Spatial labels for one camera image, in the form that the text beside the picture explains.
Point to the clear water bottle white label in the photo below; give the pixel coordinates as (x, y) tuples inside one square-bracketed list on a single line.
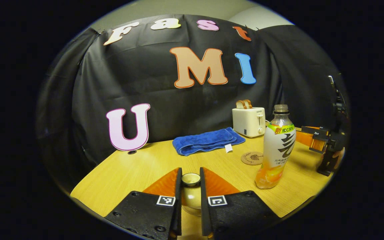
[(277, 150)]

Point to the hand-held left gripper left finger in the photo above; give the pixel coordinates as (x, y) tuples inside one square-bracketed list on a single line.
[(179, 216)]

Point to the black backdrop cloth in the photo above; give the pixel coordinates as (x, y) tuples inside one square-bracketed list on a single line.
[(178, 110)]

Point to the cream teacup lid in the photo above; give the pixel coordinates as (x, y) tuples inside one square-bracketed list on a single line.
[(191, 195)]

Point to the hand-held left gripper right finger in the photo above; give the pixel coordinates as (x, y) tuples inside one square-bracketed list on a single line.
[(204, 216)]

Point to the blue folded towel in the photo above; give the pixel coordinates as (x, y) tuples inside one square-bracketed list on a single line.
[(205, 141)]

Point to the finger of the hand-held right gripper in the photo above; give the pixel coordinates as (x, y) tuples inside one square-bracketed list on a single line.
[(315, 130), (310, 141)]

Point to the cream ceramic teacup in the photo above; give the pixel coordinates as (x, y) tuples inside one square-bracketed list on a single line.
[(192, 212)]

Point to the white toaster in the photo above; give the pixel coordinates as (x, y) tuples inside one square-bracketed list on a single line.
[(247, 121)]

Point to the toast slice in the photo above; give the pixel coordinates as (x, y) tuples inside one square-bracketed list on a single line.
[(239, 104), (248, 103)]

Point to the round brown coaster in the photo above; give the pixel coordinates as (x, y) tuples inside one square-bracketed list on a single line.
[(252, 158)]

